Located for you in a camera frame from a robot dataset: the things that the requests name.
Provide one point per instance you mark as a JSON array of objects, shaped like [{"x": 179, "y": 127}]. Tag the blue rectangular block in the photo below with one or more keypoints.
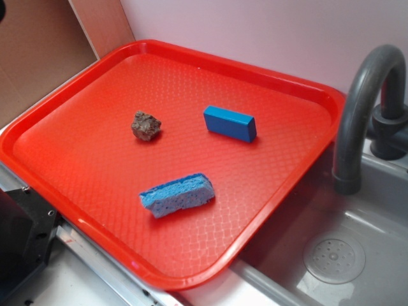
[{"x": 231, "y": 124}]

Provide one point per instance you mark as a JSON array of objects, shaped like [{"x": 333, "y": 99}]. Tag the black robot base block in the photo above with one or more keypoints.
[{"x": 19, "y": 229}]

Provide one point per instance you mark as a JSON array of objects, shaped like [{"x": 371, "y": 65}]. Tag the red plastic tray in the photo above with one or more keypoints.
[{"x": 76, "y": 148}]

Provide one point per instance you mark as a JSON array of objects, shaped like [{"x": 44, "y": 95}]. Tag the blue sponge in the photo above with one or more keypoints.
[{"x": 187, "y": 192}]

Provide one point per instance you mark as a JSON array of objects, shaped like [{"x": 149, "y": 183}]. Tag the brown rock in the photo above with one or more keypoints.
[{"x": 145, "y": 126}]

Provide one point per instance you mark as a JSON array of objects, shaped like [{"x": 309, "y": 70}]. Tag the grey plastic sink basin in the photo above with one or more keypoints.
[{"x": 322, "y": 248}]

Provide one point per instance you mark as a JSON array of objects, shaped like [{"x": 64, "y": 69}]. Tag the grey toy faucet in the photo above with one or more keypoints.
[{"x": 375, "y": 109}]

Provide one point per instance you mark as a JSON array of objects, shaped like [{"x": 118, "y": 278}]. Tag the brown cardboard panel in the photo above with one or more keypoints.
[{"x": 45, "y": 43}]

